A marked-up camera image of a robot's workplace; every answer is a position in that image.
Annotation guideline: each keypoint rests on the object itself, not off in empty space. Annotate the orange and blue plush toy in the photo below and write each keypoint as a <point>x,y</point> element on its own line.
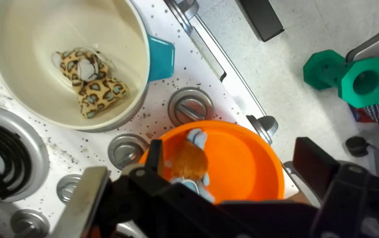
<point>191,163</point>

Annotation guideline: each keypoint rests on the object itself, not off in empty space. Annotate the orange plastic bowl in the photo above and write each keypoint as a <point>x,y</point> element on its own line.
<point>242,163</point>

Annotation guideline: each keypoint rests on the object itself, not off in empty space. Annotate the black coil toy burner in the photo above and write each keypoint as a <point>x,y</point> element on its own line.
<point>5,150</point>

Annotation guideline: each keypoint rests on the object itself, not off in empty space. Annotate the white speckled toy kitchen countertop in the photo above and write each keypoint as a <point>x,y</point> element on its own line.
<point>158,94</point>

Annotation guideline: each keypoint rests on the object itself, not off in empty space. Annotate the silver rail bar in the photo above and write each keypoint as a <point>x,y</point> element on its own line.
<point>204,48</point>

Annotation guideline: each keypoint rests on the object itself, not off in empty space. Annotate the silver round peg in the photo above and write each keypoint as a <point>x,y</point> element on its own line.
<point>265,127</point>

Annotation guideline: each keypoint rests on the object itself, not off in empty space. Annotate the silver stove knob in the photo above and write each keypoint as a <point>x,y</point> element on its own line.
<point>126,151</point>
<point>30,224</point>
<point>69,188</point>
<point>191,106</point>

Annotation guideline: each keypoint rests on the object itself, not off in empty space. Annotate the grey metal tray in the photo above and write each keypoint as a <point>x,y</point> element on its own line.
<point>376,41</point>

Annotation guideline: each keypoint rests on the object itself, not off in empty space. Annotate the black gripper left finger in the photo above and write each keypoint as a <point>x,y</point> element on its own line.
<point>155,156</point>

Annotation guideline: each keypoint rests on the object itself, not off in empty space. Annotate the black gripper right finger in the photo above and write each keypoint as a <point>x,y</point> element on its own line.
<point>316,166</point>

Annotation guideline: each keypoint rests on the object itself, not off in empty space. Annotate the leopard print plush toy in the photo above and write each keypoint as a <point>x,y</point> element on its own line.
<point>97,90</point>

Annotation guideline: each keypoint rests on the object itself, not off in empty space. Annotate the black rectangular block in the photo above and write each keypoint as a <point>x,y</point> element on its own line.
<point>262,18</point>

